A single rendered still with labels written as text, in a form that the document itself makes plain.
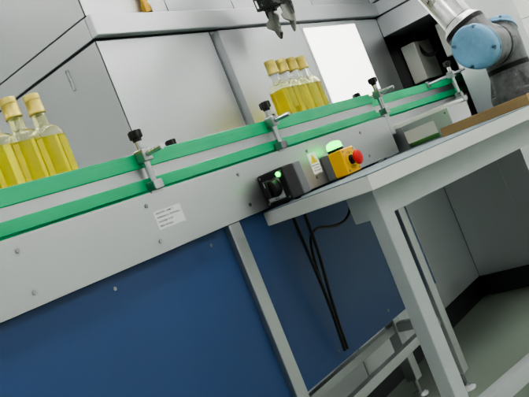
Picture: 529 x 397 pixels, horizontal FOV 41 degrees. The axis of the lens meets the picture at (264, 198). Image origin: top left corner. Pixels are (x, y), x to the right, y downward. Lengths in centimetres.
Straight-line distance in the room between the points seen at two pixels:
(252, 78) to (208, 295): 98
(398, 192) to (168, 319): 56
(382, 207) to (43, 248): 68
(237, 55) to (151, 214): 97
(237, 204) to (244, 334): 29
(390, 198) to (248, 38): 101
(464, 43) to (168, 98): 82
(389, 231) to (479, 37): 66
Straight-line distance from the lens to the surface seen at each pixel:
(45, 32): 210
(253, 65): 231
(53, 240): 127
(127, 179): 144
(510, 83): 205
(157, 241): 141
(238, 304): 155
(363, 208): 151
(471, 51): 194
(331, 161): 189
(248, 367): 154
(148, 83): 199
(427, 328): 152
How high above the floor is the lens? 79
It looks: level
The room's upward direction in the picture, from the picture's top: 22 degrees counter-clockwise
